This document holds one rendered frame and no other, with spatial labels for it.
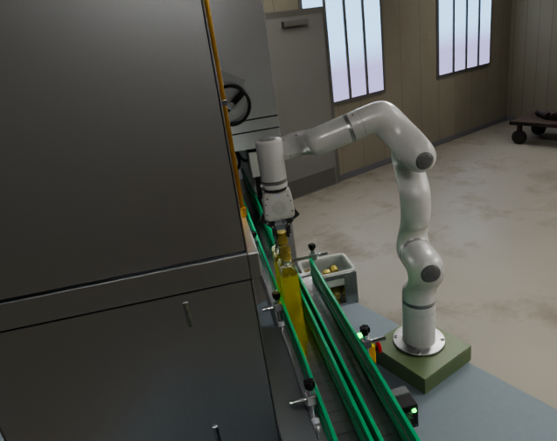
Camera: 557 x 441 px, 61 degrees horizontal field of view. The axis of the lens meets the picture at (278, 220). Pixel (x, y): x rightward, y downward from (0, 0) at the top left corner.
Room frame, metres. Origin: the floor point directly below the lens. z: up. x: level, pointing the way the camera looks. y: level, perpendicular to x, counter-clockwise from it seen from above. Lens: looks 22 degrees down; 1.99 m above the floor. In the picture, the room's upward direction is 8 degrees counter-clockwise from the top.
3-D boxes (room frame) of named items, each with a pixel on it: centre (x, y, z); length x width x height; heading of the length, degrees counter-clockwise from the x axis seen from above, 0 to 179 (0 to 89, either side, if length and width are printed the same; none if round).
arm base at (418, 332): (1.48, -0.47, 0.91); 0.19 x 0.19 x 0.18
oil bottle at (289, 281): (1.40, -0.01, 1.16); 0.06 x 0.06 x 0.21; 8
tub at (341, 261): (1.84, -0.18, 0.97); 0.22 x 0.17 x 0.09; 98
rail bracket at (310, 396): (0.93, 0.00, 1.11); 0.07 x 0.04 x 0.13; 98
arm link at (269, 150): (1.46, -0.01, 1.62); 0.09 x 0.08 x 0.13; 179
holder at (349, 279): (1.83, -0.15, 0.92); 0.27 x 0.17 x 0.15; 98
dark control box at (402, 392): (1.02, -0.26, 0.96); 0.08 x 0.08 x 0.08; 8
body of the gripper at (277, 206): (1.46, -0.01, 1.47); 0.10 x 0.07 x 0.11; 97
